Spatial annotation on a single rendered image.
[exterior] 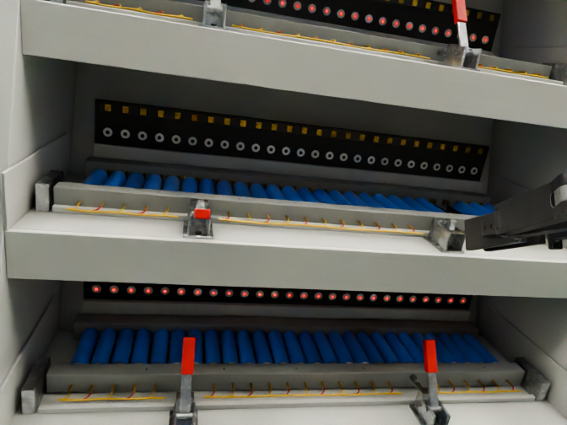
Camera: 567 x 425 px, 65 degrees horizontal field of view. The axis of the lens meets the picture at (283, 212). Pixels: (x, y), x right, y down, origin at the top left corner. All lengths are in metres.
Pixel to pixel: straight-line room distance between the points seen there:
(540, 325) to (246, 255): 0.41
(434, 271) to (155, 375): 0.31
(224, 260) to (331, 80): 0.20
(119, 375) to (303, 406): 0.20
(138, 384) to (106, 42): 0.34
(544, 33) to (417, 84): 0.29
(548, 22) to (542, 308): 0.38
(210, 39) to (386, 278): 0.29
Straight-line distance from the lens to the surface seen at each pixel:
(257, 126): 0.58
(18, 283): 0.49
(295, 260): 0.43
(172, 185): 0.50
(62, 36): 0.45
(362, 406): 0.55
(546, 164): 0.68
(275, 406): 0.52
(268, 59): 0.44
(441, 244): 0.50
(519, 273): 0.55
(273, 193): 0.52
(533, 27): 0.76
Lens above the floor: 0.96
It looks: 1 degrees down
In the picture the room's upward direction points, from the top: 4 degrees clockwise
